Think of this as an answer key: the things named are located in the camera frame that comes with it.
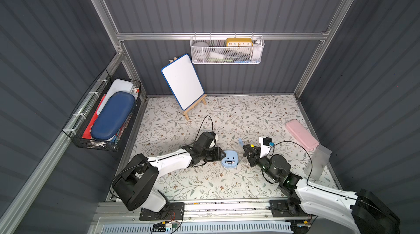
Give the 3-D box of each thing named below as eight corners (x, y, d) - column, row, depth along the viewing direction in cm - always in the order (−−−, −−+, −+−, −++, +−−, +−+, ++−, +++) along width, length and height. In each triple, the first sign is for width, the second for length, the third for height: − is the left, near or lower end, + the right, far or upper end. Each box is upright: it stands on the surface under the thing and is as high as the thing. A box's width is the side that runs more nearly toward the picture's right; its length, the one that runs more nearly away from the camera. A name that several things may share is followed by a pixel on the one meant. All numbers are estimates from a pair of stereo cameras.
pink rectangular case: (308, 152, 94) (310, 150, 92) (284, 124, 106) (285, 122, 104) (318, 146, 96) (320, 144, 94) (293, 120, 108) (294, 118, 106)
